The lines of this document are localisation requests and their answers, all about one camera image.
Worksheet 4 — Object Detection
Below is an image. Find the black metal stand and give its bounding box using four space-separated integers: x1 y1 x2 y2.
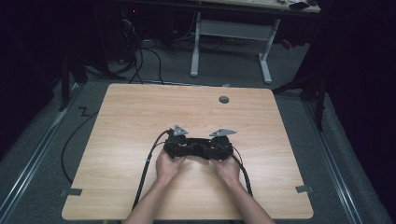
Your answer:
58 54 89 112
272 69 328 132

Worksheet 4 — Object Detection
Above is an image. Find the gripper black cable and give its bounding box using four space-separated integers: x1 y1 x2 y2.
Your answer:
231 145 254 198
131 128 173 211

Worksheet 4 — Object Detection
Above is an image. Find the metal floor rail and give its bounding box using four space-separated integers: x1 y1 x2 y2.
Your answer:
303 101 364 224
0 83 80 218

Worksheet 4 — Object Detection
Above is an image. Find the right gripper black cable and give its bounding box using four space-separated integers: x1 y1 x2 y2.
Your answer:
231 145 254 198

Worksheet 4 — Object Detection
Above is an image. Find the white desk frame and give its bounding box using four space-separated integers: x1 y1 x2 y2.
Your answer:
190 0 321 85

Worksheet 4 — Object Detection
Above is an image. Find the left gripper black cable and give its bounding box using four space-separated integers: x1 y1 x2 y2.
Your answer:
131 128 173 211

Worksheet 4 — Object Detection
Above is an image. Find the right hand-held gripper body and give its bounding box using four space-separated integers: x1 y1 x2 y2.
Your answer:
208 128 237 161

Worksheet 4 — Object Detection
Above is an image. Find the bundle of black floor cables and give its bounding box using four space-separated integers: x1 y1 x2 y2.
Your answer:
85 38 165 86

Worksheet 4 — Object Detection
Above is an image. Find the dark computer tower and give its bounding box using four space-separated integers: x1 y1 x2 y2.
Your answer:
120 5 143 63

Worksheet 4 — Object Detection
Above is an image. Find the grey tape piece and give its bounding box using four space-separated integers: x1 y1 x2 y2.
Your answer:
59 188 84 198
295 185 315 194

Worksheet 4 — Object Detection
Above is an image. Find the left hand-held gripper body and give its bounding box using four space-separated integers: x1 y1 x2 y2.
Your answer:
163 124 190 159

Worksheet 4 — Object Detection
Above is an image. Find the black floor cable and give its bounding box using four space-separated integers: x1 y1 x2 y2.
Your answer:
60 110 100 185

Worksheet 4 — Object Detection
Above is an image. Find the person's left hand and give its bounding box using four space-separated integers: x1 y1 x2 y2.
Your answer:
155 148 187 186

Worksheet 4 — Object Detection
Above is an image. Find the person's right hand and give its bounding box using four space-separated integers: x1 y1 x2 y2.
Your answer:
208 154 242 189

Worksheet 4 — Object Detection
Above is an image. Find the black device on desk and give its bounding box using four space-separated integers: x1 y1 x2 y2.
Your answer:
288 1 311 11

